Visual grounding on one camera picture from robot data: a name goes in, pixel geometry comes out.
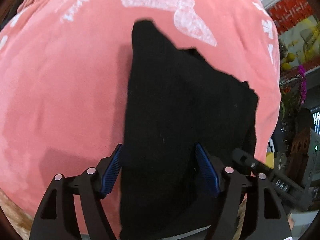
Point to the pink printed blanket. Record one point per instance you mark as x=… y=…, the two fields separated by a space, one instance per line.
x=65 y=69

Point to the beige fluffy rug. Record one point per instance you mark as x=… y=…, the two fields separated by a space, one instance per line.
x=20 y=220

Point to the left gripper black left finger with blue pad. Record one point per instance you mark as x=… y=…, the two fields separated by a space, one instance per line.
x=56 y=216

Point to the yellow and purple flowers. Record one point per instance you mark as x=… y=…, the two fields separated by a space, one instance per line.
x=299 y=73

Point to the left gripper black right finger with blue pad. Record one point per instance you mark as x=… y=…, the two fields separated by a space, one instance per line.
x=265 y=217

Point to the black small garment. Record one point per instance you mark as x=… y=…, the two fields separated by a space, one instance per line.
x=176 y=101

